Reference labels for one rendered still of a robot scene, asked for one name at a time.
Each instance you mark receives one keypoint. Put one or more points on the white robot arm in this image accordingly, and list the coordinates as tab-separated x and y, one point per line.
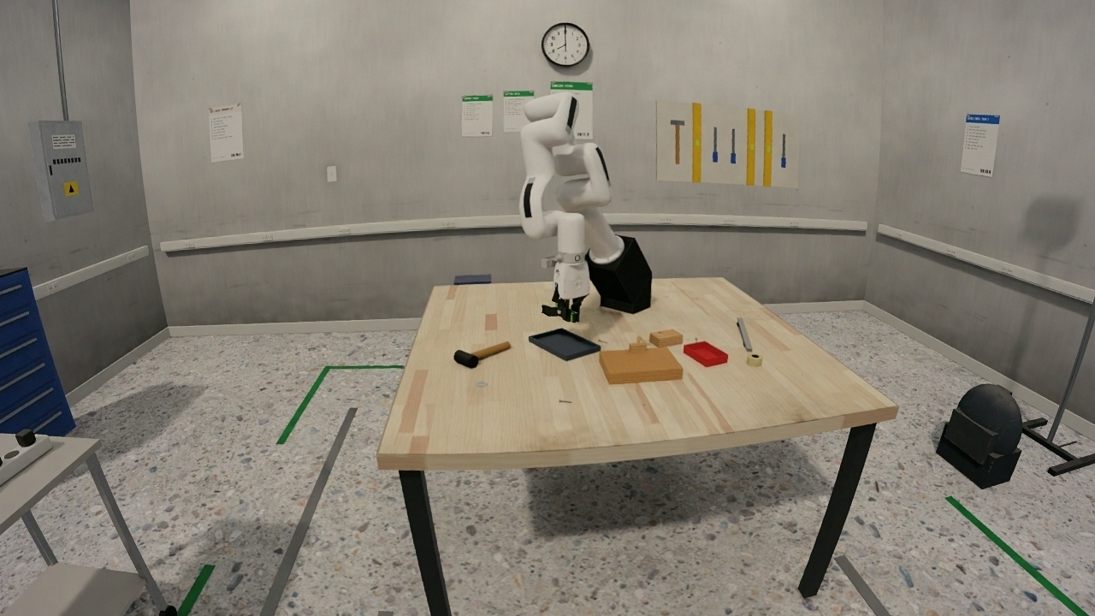
575	197

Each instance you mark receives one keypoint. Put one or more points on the grey long flat bar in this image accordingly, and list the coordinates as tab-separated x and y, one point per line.
744	334

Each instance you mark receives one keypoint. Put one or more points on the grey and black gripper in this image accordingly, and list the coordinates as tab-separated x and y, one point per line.
572	282

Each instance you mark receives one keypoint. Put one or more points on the red open tray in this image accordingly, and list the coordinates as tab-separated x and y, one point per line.
699	350

